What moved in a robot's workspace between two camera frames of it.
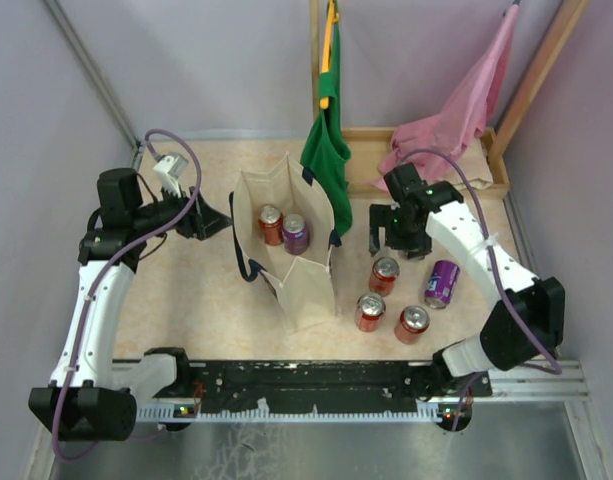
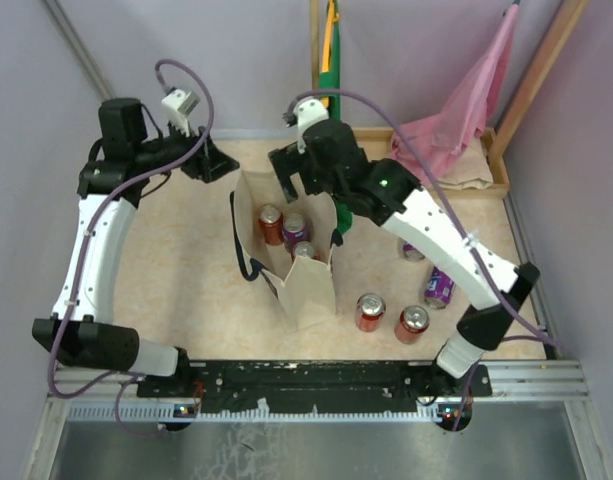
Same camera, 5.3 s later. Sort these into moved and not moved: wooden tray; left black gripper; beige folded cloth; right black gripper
Moved: left black gripper; right black gripper
Not moved: beige folded cloth; wooden tray
